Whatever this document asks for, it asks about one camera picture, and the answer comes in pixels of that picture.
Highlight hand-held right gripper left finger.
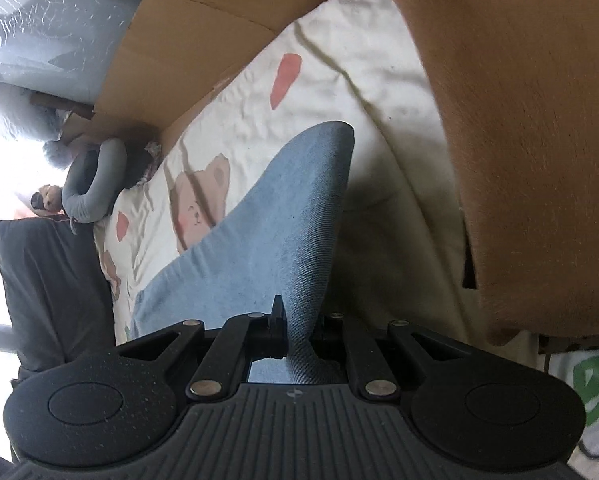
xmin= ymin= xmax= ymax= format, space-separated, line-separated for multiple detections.
xmin=118 ymin=294 xmax=288 ymax=403

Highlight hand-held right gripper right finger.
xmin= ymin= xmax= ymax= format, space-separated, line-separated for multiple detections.
xmin=311 ymin=311 xmax=469 ymax=403

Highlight blue denim jeans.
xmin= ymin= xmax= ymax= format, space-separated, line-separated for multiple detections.
xmin=129 ymin=121 xmax=355 ymax=387

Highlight bear print blanket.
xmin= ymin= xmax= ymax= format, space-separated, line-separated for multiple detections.
xmin=92 ymin=0 xmax=599 ymax=461

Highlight black cloth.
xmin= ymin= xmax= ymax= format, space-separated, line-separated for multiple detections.
xmin=124 ymin=152 xmax=156 ymax=189

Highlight dark grey pillow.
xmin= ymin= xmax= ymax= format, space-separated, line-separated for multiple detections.
xmin=0 ymin=217 xmax=116 ymax=377

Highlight grey plush elephant toy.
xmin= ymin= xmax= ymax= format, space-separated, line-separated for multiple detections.
xmin=62 ymin=137 xmax=128 ymax=224

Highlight leopard print cloth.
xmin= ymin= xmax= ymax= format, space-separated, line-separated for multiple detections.
xmin=537 ymin=334 xmax=599 ymax=357

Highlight brown teddy bear toy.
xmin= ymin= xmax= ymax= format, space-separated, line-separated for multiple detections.
xmin=32 ymin=185 xmax=63 ymax=211

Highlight brown folded garment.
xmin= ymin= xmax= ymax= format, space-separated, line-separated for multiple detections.
xmin=367 ymin=0 xmax=599 ymax=349

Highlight flat brown cardboard sheet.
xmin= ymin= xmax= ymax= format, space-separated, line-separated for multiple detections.
xmin=59 ymin=0 xmax=380 ymax=149

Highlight white pillow in plastic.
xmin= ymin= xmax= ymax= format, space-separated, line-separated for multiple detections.
xmin=0 ymin=82 xmax=75 ymax=171

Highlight grey plastic-wrapped mattress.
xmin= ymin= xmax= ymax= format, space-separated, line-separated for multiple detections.
xmin=0 ymin=0 xmax=168 ymax=106

